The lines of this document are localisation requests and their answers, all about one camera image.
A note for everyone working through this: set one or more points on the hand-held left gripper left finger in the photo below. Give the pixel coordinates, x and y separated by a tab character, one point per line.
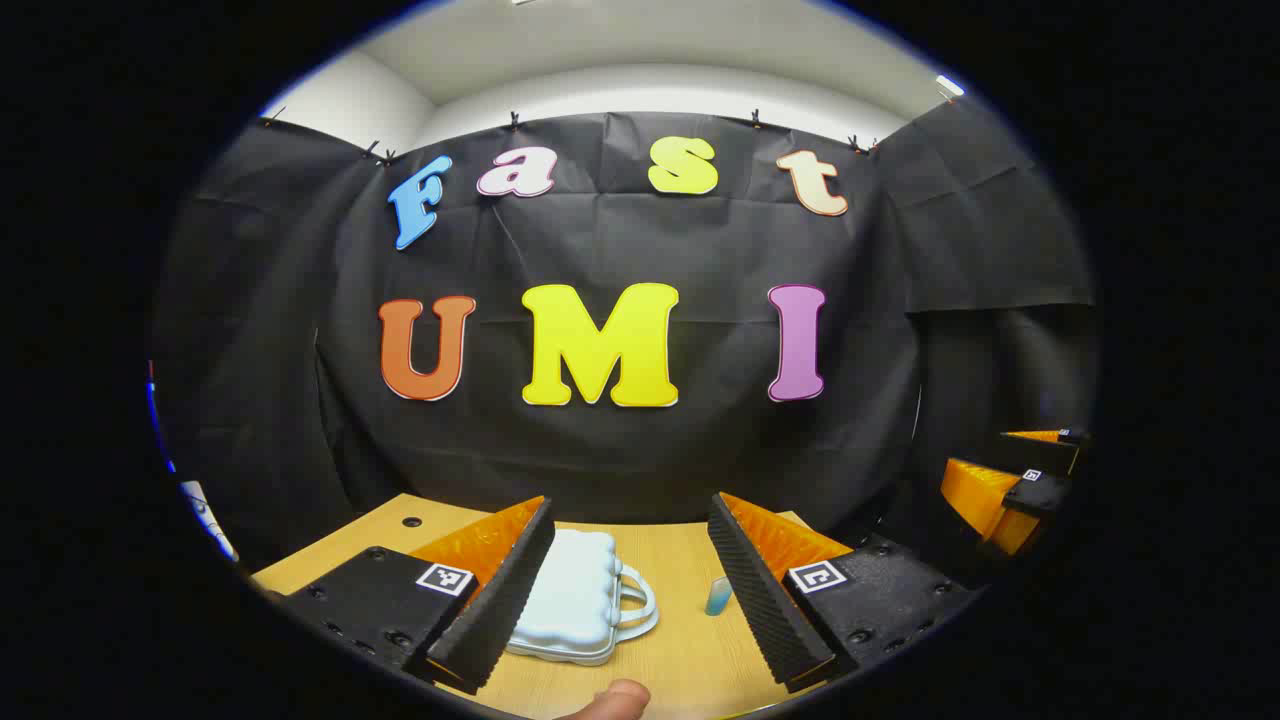
500	610

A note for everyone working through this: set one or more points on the light blue skincare tube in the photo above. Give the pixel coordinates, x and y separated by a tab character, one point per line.
719	597

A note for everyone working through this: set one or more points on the pale blue suitcase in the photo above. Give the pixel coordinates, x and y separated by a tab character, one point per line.
575	590

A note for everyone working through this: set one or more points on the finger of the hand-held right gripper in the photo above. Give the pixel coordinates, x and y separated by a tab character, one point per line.
1040	452
985	500

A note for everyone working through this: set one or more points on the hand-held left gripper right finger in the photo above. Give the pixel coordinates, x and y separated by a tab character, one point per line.
760	600

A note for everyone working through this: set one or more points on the small ceiling light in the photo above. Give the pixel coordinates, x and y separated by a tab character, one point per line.
951	86

